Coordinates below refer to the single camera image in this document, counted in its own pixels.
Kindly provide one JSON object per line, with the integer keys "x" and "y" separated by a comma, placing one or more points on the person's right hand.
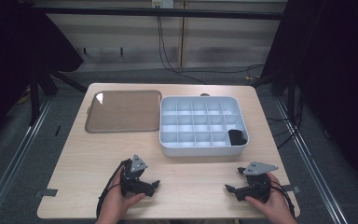
{"x": 276, "y": 205}

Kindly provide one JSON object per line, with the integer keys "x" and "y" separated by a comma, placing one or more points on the white wall socket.
{"x": 163, "y": 3}

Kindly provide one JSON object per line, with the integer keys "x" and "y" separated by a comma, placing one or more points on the black curtain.
{"x": 338, "y": 77}
{"x": 9, "y": 62}

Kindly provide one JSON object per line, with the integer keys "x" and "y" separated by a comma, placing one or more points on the black sock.
{"x": 236, "y": 137}

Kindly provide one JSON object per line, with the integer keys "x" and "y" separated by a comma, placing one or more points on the metal floor rail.
{"x": 310, "y": 161}
{"x": 18, "y": 155}

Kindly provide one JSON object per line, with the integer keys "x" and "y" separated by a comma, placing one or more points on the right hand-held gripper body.
{"x": 256, "y": 188}

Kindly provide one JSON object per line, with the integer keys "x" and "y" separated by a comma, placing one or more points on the white round object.
{"x": 199, "y": 150}

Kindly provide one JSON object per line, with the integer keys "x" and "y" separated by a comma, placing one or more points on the dark round table grommet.
{"x": 204, "y": 94}

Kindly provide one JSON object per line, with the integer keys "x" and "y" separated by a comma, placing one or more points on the black horizontal bar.
{"x": 136, "y": 12}

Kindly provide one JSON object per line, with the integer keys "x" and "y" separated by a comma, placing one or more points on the black metal stand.
{"x": 290, "y": 93}
{"x": 34, "y": 99}

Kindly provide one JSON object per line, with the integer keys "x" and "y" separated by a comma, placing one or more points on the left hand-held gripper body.
{"x": 133, "y": 180}

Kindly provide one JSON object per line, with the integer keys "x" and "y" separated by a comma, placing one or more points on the grey tape strip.
{"x": 48, "y": 192}
{"x": 292, "y": 188}

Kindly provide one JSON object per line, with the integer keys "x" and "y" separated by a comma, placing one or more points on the person's left hand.
{"x": 113, "y": 203}

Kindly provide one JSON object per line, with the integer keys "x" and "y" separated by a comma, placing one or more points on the small black floor strip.
{"x": 57, "y": 130}

